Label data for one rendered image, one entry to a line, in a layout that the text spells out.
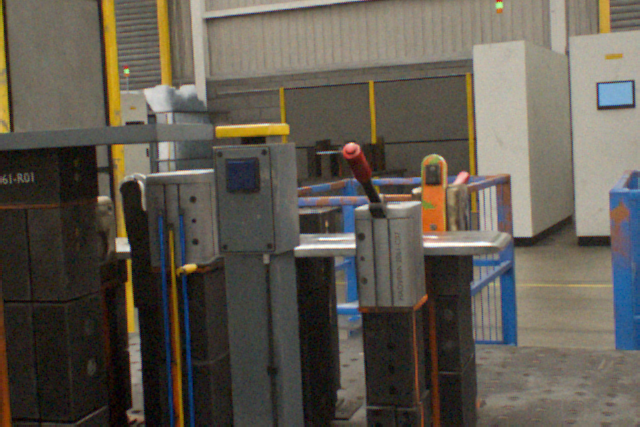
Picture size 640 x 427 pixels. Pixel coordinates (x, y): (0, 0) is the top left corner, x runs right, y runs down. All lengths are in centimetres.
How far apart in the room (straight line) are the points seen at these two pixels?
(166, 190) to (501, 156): 798
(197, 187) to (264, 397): 29
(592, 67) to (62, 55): 556
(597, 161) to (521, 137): 74
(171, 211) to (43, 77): 350
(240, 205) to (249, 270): 7
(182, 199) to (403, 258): 28
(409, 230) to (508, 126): 797
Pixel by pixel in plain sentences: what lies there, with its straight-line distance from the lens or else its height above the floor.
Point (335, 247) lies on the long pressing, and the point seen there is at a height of 100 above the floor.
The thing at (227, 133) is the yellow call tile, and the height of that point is 115.
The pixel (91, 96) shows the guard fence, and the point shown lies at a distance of 491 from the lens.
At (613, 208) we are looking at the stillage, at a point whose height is 89.
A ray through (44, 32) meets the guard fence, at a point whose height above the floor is 173.
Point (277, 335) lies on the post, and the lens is 93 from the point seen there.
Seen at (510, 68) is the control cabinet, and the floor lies 174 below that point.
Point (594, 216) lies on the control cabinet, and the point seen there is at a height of 29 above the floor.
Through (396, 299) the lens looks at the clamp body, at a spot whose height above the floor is 95.
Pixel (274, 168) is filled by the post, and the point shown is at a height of 111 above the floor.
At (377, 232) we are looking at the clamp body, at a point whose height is 103.
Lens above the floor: 114
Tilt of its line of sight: 3 degrees down
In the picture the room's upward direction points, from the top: 3 degrees counter-clockwise
